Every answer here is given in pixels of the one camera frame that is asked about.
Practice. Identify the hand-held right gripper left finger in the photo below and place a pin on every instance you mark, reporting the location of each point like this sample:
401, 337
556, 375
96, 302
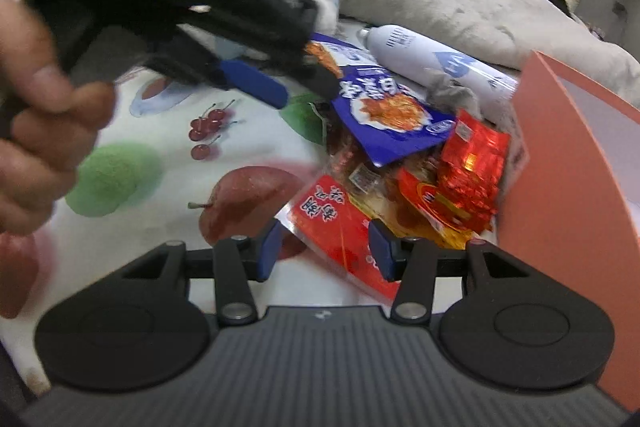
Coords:
270, 252

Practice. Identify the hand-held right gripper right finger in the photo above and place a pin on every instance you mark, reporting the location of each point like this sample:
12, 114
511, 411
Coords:
380, 252

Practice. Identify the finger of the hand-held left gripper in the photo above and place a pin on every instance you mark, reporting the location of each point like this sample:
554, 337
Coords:
250, 82
320, 81

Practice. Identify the large red snack packet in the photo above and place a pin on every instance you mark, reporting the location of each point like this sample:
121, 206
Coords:
335, 232

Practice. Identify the orange snack packet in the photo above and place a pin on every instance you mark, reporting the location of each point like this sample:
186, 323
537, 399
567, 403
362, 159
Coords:
435, 207

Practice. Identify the blue snack packet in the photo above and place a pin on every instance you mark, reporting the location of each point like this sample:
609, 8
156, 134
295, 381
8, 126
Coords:
390, 112

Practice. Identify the red foil candy bag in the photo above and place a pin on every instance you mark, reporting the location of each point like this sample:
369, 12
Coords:
472, 167

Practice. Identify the pink cardboard box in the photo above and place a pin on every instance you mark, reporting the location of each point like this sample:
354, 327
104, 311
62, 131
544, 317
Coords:
560, 187

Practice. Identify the clear packet red-brown snacks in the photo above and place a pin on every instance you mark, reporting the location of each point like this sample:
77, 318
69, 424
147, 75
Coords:
360, 162

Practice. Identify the person's left hand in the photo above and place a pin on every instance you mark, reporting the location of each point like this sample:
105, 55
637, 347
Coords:
35, 132

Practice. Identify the white spray bottle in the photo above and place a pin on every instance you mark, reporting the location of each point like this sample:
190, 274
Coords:
425, 52

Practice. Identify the fruit print mat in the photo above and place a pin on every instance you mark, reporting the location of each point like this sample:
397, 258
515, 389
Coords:
150, 207

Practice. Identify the crumpled grey paper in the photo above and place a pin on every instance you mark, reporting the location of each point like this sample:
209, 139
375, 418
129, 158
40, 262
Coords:
455, 97

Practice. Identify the grey blanket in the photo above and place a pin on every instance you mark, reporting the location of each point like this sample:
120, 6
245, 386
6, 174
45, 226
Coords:
475, 17

